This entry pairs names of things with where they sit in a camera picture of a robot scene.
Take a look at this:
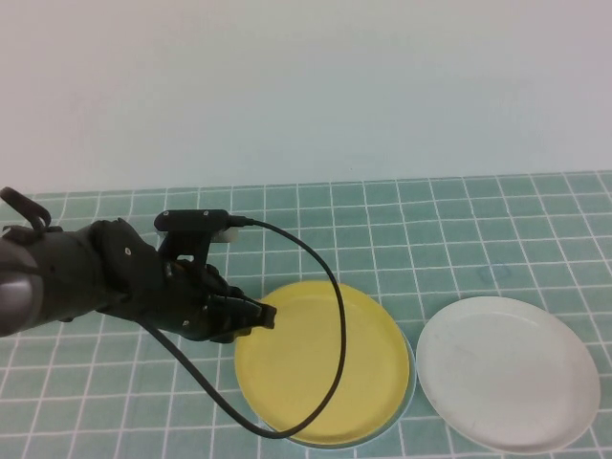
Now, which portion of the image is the light blue round plastic plate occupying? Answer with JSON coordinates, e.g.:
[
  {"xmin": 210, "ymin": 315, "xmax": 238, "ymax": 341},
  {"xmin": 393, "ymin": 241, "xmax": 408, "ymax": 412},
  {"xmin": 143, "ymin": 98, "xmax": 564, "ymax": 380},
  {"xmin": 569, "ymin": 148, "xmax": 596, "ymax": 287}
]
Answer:
[{"xmin": 255, "ymin": 328, "xmax": 419, "ymax": 450}]

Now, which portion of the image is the green white grid tablecloth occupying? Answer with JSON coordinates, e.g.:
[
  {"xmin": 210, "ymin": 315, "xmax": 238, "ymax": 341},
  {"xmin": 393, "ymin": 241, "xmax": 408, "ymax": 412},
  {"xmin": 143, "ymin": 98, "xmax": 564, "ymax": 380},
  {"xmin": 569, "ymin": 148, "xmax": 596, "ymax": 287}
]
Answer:
[{"xmin": 0, "ymin": 170, "xmax": 612, "ymax": 459}]

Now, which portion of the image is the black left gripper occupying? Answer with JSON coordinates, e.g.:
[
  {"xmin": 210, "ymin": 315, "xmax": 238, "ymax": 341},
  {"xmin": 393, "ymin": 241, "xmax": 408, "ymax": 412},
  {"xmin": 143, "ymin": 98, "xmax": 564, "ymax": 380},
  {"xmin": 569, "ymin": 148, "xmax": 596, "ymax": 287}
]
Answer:
[{"xmin": 91, "ymin": 217, "xmax": 279, "ymax": 343}]

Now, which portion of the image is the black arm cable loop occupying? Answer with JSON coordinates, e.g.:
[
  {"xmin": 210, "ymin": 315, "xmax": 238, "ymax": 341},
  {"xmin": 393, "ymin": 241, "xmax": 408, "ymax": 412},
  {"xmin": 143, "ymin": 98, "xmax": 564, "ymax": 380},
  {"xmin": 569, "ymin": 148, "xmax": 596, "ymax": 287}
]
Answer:
[{"xmin": 0, "ymin": 186, "xmax": 53, "ymax": 240}]

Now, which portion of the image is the yellow round plastic plate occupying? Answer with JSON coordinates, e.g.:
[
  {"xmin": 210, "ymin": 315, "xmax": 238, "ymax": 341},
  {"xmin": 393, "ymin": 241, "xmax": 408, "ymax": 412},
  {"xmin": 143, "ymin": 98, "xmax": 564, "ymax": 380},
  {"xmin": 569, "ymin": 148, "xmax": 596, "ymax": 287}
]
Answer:
[{"xmin": 233, "ymin": 280, "xmax": 412, "ymax": 448}]

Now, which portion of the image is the white round plastic plate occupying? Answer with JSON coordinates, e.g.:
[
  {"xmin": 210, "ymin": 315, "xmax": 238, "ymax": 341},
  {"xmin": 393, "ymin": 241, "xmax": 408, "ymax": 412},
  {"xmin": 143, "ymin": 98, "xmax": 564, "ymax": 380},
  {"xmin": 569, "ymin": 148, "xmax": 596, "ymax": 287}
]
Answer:
[{"xmin": 417, "ymin": 295, "xmax": 601, "ymax": 453}]

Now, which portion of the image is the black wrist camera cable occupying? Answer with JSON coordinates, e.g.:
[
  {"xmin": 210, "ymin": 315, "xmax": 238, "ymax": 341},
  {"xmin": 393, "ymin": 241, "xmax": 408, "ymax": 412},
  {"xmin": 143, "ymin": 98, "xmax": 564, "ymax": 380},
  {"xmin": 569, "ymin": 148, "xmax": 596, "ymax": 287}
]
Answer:
[{"xmin": 142, "ymin": 215, "xmax": 349, "ymax": 439}]

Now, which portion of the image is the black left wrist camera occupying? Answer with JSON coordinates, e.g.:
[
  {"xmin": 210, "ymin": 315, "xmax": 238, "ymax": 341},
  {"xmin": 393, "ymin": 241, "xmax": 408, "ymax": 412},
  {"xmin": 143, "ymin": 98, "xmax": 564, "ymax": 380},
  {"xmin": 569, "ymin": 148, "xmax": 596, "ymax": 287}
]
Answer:
[{"xmin": 153, "ymin": 208, "xmax": 240, "ymax": 265}]

